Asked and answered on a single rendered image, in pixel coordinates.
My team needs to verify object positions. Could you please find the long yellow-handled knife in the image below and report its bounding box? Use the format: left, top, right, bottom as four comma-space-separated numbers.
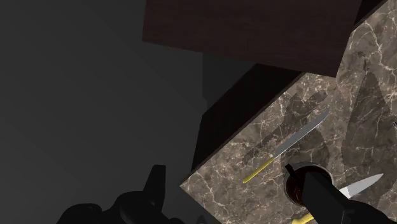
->
242, 106, 331, 185

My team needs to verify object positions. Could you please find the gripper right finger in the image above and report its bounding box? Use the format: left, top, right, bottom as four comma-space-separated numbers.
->
302, 170, 397, 224

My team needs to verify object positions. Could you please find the grey cup with brown inside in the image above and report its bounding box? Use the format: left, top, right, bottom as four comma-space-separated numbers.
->
283, 162, 335, 207

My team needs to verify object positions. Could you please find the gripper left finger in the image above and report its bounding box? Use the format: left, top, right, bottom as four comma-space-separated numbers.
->
58, 164, 187, 224

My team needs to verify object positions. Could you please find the short yellow-handled knife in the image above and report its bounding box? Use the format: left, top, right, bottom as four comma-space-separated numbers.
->
291, 173, 385, 224

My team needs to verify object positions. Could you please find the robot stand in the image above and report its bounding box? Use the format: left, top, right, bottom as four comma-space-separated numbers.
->
142, 0, 363, 78

